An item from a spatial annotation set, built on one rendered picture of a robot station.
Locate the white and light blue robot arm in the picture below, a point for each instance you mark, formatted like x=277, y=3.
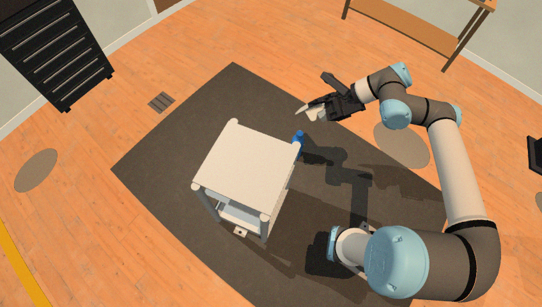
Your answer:
x=418, y=264

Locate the beige shelving unit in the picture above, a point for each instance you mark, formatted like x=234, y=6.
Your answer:
x=246, y=170

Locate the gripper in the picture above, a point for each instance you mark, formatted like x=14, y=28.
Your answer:
x=333, y=106

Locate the blue bottle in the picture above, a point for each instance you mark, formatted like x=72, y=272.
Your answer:
x=299, y=137

